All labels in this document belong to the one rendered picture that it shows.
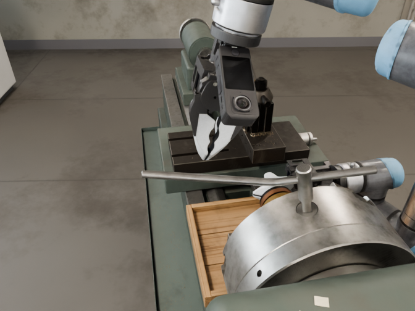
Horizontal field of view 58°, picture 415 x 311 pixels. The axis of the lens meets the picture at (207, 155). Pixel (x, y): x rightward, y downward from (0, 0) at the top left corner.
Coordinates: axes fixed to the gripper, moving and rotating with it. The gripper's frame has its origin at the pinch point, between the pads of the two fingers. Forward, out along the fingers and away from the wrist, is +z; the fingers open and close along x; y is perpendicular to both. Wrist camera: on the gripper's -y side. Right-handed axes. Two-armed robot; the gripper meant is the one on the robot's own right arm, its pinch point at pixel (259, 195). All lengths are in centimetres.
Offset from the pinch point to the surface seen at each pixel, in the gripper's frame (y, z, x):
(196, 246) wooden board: 2.6, 14.4, -17.1
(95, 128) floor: 217, 66, -108
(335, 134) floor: 172, -126, -108
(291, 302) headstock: -36.9, 8.9, 17.8
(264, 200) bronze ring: -3.8, 0.2, 2.0
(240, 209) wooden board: 15.3, -0.6, -19.1
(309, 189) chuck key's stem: -21.9, 0.9, 20.9
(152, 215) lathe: 53, 25, -54
